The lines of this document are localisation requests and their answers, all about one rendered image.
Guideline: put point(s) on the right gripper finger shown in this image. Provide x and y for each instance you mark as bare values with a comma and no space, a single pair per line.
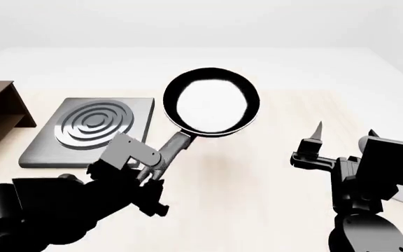
373,133
312,143

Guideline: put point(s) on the grey electric hot plate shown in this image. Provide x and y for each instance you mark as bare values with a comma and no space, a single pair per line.
51,147

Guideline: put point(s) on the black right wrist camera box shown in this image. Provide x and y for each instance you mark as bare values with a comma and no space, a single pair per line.
387,155

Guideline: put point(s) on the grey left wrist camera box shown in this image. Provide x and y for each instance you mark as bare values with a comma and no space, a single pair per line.
131,152

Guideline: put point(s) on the black frying pan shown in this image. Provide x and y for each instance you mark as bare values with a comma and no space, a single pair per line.
170,99

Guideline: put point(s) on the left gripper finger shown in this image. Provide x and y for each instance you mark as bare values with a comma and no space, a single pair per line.
143,178
158,173

